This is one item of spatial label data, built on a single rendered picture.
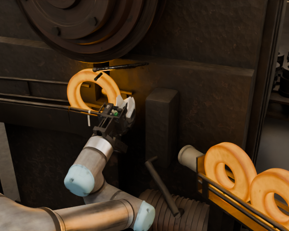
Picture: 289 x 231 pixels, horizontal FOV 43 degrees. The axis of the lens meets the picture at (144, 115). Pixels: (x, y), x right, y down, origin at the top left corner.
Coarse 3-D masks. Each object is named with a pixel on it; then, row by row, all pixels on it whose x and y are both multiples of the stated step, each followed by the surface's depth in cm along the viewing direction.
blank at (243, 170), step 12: (228, 144) 88; (216, 156) 90; (228, 156) 86; (240, 156) 84; (216, 168) 92; (240, 168) 83; (252, 168) 83; (216, 180) 92; (228, 180) 92; (240, 180) 84; (240, 192) 86; (240, 204) 87
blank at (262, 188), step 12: (276, 168) 78; (252, 180) 81; (264, 180) 78; (276, 180) 75; (288, 180) 73; (252, 192) 82; (264, 192) 79; (276, 192) 76; (288, 192) 73; (252, 204) 83; (264, 204) 80; (288, 204) 74; (276, 216) 79; (288, 216) 79; (276, 228) 78; (288, 228) 76
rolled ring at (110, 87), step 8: (80, 72) 114; (88, 72) 113; (96, 72) 113; (104, 72) 115; (72, 80) 117; (80, 80) 116; (88, 80) 115; (104, 80) 112; (112, 80) 114; (72, 88) 118; (104, 88) 114; (112, 88) 113; (72, 96) 120; (80, 96) 122; (112, 96) 114; (72, 104) 121; (80, 104) 121
